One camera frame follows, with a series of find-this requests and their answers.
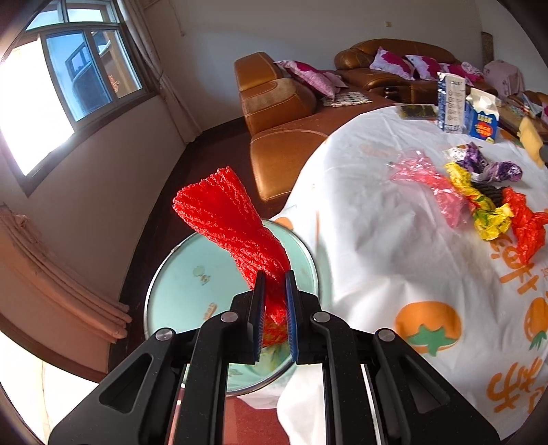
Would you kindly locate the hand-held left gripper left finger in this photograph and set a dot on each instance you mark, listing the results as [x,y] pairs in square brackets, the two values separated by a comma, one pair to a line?
[257,316]

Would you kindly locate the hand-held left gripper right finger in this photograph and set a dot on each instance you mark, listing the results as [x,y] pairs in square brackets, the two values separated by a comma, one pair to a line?
[292,316]

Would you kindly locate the mint green trash bin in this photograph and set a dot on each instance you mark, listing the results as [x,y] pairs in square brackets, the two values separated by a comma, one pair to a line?
[192,274]

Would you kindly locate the red foam net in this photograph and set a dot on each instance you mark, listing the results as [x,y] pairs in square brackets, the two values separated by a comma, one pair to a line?
[222,214]

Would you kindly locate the pink plastic bag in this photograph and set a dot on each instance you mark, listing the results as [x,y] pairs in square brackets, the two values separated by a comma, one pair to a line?
[428,179]

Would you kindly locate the yellow wrapper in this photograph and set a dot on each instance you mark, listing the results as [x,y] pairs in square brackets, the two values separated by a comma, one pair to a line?
[460,177]

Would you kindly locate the yellow printed plastic bag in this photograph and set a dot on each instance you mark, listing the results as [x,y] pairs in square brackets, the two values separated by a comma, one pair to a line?
[492,218]

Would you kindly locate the black foam net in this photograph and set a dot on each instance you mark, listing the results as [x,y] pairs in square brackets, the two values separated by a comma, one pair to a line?
[490,192]

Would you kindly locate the purple foil wrapper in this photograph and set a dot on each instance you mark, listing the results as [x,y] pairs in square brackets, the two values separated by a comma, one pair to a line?
[473,156]
[501,171]

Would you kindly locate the red plastic bag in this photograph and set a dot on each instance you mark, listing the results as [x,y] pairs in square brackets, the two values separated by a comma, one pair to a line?
[526,226]

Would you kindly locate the yellow block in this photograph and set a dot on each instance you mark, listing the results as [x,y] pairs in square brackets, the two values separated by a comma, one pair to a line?
[531,137]

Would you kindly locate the white orange printed tablecloth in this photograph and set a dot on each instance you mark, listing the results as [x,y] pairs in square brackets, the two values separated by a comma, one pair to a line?
[376,256]

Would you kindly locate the brown leather sofa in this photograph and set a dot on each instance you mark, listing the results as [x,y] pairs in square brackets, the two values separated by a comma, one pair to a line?
[278,149]

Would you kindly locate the pink curtain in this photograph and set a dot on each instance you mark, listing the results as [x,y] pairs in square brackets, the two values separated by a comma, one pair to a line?
[162,77]
[51,274]

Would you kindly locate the checked cloth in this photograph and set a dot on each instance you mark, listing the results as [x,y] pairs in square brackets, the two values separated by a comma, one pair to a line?
[346,98]

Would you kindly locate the dark snack packet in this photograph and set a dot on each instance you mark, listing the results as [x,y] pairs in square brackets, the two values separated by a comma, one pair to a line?
[417,112]

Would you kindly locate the pink floral pillow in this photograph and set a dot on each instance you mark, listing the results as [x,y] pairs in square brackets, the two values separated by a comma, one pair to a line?
[456,72]
[391,63]
[426,67]
[312,77]
[474,68]

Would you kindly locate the tall white milk carton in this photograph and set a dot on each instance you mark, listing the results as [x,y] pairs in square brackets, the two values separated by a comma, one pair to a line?
[454,107]

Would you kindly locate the blue milk carton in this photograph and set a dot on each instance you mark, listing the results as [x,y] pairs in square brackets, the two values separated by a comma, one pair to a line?
[483,126]

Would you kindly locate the sliding glass window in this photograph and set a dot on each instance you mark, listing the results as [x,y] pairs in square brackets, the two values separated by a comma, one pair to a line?
[77,77]

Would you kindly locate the dark wooden coffee table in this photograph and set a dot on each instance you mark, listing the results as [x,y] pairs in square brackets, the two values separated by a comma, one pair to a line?
[513,113]

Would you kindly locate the pink cloth covered chair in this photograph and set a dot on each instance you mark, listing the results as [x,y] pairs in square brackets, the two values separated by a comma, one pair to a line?
[505,77]

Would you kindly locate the wooden board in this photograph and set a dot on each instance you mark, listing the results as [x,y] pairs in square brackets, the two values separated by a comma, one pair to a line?
[487,51]

